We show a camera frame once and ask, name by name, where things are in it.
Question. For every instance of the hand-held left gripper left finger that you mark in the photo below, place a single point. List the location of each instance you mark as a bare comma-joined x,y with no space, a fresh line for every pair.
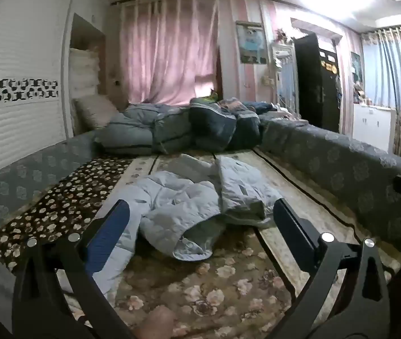
110,229

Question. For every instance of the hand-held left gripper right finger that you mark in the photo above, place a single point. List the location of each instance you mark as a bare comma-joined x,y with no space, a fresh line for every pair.
294,224

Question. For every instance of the light blue puffer jacket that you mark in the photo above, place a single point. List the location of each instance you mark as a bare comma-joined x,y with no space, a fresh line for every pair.
172,204

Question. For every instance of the person's left hand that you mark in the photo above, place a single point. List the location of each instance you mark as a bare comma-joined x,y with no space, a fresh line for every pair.
156,323

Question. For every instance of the brown dotted blanket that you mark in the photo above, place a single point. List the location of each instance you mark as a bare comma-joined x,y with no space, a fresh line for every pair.
62,201

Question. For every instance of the white cabinet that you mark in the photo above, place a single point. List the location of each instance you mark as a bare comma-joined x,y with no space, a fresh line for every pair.
372,123

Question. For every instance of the cream floral blanket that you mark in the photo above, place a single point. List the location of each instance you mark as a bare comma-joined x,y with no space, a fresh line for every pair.
221,289

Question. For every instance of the light blue striped quilt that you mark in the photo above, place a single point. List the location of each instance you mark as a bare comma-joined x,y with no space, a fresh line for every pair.
133,127

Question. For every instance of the beige pillow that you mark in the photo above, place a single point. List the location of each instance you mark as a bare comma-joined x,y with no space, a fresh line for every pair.
94,113

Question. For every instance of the blue striped curtain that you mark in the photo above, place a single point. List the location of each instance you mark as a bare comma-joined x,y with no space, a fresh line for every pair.
391,70

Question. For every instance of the dark blue quilt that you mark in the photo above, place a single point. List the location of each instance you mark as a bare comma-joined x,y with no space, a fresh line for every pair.
211,123

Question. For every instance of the white framed mirror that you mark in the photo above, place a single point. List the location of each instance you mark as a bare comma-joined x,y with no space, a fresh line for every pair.
285,77

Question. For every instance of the stack of white bedding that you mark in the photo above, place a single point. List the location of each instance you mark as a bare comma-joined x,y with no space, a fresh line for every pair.
84,70

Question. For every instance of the pink curtain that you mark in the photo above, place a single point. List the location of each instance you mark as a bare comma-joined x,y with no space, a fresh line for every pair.
165,49

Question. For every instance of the white louvered wardrobe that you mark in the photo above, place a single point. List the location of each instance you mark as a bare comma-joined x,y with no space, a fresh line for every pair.
16,42

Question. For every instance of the small wall poster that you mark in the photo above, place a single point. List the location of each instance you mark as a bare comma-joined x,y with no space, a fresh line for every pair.
356,67

